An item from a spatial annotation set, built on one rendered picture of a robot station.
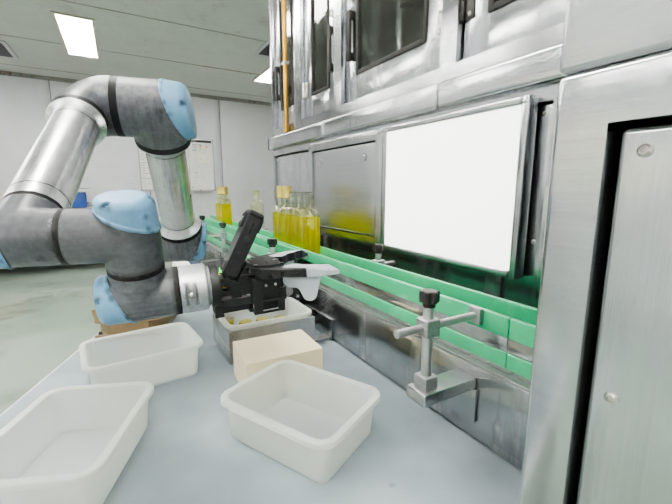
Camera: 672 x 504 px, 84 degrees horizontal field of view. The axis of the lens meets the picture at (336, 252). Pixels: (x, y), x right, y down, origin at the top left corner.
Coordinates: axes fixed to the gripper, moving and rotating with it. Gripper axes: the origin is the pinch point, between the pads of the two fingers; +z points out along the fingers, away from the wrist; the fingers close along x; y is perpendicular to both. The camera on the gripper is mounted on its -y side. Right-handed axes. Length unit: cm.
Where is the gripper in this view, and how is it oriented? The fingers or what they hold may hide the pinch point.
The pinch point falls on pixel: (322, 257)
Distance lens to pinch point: 67.7
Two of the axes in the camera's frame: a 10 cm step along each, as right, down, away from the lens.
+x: 4.3, 1.8, -8.9
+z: 9.0, -1.2, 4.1
